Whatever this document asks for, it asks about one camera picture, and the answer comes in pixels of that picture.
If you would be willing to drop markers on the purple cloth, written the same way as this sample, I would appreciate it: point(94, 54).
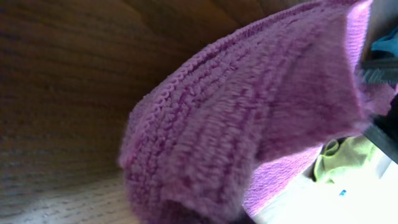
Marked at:
point(270, 92)

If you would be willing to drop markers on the large green cloth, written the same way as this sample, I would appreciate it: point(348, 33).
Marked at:
point(347, 161)

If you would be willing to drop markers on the blue cloth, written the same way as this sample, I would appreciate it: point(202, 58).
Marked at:
point(387, 43)

